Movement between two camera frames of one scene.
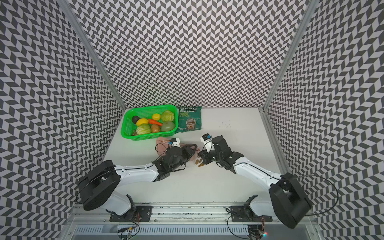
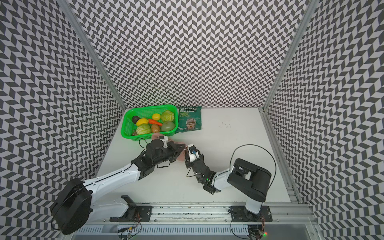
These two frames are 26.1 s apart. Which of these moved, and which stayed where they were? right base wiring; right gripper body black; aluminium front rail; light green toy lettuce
Moved: right gripper body black
Stayed: right base wiring; aluminium front rail; light green toy lettuce
